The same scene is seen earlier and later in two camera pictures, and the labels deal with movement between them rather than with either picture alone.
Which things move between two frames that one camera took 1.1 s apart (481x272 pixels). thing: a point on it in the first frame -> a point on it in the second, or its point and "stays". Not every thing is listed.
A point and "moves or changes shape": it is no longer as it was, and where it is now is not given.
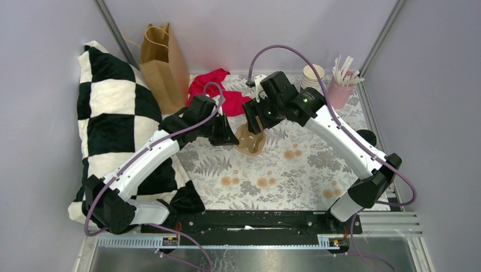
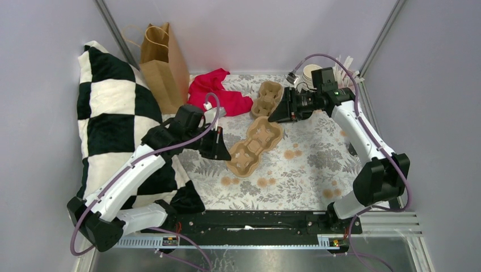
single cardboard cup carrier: x=249 y=143 moves or changes shape
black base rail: x=302 y=224 stays
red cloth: x=211 y=83 stays
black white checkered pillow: x=117 y=110 stays
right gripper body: x=269 y=111 -> x=306 y=103
